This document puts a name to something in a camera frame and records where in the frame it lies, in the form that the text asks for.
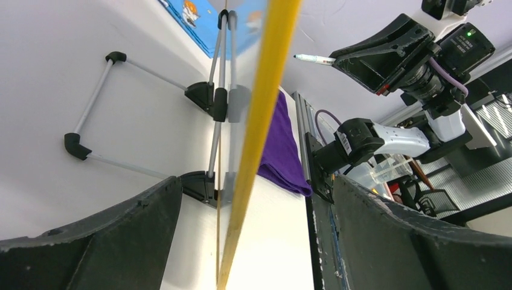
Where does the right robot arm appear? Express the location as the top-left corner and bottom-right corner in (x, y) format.
(309, 1), (495, 176)

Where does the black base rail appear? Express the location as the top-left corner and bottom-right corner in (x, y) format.
(292, 92), (349, 289)

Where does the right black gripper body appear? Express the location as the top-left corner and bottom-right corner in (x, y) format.
(376, 42), (467, 117)

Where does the blue cartoon cloth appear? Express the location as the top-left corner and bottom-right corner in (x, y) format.
(159, 0), (267, 58)

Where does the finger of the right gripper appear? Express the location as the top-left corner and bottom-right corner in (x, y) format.
(330, 13), (435, 94)

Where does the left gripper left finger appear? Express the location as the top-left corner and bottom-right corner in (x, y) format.
(1, 176), (182, 289)

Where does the yellow framed whiteboard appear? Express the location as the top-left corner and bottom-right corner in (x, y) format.
(217, 1), (301, 289)

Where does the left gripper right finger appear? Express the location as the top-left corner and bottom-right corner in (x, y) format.
(334, 176), (511, 289)

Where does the purple cloth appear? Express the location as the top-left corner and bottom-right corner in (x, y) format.
(257, 91), (313, 197)

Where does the wire whiteboard stand frame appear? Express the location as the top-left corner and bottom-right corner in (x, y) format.
(63, 10), (238, 208)

